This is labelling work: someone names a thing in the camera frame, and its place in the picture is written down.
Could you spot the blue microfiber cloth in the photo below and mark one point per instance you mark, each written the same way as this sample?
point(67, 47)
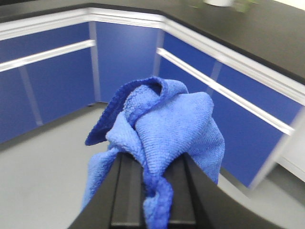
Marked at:
point(155, 120)

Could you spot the white pot with plant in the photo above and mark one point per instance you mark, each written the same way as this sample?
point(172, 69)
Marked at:
point(237, 5)

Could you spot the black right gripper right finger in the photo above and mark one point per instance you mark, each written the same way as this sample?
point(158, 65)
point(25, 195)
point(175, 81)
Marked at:
point(198, 203)

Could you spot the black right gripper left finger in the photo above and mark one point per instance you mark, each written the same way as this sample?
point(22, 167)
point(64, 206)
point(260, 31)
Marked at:
point(118, 201)

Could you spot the blue lab base cabinets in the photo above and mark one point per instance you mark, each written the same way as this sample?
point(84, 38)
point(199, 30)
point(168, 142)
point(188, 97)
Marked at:
point(55, 64)

